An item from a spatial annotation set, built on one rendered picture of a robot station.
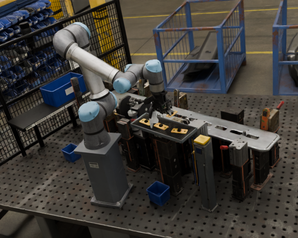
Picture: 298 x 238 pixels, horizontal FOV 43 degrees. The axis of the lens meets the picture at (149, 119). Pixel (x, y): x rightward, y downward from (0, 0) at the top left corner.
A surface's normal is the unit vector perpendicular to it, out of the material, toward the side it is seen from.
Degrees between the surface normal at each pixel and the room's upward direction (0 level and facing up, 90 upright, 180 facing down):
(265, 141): 0
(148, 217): 0
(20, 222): 0
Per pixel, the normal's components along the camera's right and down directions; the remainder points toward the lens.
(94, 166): -0.37, 0.52
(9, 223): -0.17, -0.85
